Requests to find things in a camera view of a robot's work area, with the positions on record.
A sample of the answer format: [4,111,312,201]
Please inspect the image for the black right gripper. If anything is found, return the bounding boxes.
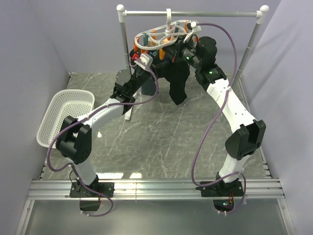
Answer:
[162,35,202,70]

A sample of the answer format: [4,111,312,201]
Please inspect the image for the black underwear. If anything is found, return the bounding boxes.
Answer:
[154,60,190,105]

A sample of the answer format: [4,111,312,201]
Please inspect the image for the white clip hanger frame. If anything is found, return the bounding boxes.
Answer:
[134,8,188,53]

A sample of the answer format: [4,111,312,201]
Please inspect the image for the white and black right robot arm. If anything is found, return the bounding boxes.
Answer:
[163,36,266,196]

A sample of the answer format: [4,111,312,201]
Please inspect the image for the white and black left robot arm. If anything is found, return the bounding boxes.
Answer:
[55,65,156,197]

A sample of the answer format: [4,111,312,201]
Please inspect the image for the striped navy underwear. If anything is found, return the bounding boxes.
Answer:
[129,48,156,96]

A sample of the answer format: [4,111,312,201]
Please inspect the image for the navy underwear with cream waistband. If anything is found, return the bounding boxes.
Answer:
[160,36,178,47]

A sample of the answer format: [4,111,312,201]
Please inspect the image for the orange clothes peg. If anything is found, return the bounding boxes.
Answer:
[159,49,165,60]

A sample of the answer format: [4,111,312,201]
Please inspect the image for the white perforated plastic basket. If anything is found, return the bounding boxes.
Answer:
[36,89,95,148]

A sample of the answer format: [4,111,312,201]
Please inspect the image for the white and grey clothes rack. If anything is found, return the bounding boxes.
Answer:
[115,3,270,120]

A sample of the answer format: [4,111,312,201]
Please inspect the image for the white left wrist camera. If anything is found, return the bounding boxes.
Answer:
[134,53,153,71]

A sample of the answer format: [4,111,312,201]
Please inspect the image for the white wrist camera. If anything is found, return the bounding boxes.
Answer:
[184,21,201,42]
[134,53,153,71]

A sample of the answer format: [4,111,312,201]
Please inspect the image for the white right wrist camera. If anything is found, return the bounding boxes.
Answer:
[184,21,201,42]

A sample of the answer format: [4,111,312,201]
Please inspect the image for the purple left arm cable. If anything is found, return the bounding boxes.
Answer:
[46,64,160,217]

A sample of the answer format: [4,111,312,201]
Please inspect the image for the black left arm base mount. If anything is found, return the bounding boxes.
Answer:
[69,181,114,212]

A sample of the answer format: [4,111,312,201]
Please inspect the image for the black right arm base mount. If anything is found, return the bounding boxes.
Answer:
[198,179,246,215]

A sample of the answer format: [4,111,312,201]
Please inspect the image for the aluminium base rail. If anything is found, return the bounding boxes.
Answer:
[26,178,285,201]

